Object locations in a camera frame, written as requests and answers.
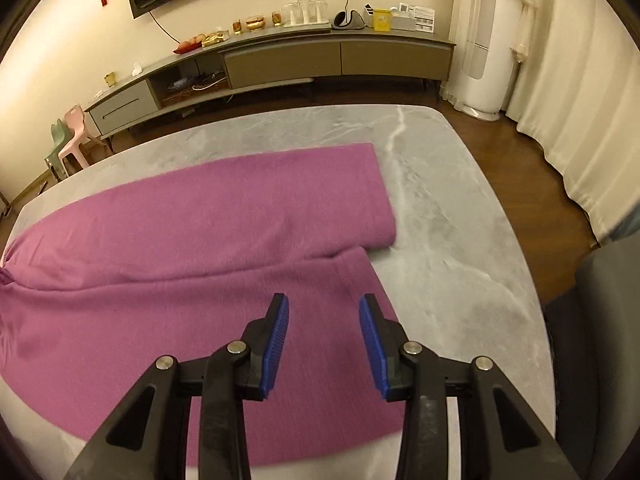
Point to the green plastic chair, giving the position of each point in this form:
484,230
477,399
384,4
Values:
61,135

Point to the pink plastic chair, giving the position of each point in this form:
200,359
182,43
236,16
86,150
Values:
75,120

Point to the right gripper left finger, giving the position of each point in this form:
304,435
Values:
146,435

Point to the grey upholstered chair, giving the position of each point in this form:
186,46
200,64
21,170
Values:
594,335

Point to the purple knit sweater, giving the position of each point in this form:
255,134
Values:
178,264

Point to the yellow box on cabinet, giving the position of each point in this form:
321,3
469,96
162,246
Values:
381,20

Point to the clear glass cups set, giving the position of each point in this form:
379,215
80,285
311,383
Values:
305,13

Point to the cream window curtain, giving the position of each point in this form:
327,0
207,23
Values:
577,96

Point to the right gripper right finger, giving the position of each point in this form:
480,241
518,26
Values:
501,437

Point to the white tower air conditioner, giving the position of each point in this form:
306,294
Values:
483,63

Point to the long grey TV cabinet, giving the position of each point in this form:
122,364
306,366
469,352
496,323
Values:
266,59

